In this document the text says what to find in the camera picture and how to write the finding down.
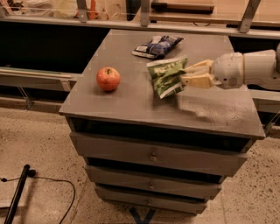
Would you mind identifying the wooden shelf board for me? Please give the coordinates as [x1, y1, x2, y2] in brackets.
[150, 0, 280, 27]

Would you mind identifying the green jalapeno chip bag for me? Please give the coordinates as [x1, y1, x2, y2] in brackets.
[147, 56, 188, 99]

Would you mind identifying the middle grey drawer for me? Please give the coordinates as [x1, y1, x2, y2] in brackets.
[85, 165, 221, 200]

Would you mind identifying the black floor cable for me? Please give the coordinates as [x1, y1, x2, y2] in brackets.
[0, 174, 76, 224]

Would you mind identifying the grey drawer cabinet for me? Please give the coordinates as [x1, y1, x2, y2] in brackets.
[59, 30, 265, 203]

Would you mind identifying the red apple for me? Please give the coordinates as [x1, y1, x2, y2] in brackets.
[96, 66, 121, 92]

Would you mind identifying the metal rail frame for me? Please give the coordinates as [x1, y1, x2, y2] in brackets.
[0, 0, 280, 39]

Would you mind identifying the black pole on floor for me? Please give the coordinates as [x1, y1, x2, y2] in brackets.
[4, 164, 31, 224]

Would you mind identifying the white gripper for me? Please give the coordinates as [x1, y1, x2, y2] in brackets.
[180, 52, 244, 89]

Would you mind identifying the grey drawer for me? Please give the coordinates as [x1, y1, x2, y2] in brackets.
[95, 185, 207, 214]
[85, 165, 221, 200]
[70, 132, 247, 177]

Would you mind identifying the blue chip bag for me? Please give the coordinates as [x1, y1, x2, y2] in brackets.
[132, 35, 183, 60]

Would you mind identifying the blue tape cross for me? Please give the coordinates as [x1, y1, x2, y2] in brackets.
[129, 206, 157, 224]

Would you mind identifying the top grey drawer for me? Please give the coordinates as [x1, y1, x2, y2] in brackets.
[70, 132, 247, 177]

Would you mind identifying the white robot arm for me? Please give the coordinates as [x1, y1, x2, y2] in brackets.
[180, 48, 280, 90]

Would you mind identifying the bottom grey drawer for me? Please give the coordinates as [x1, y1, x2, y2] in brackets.
[95, 185, 207, 214]

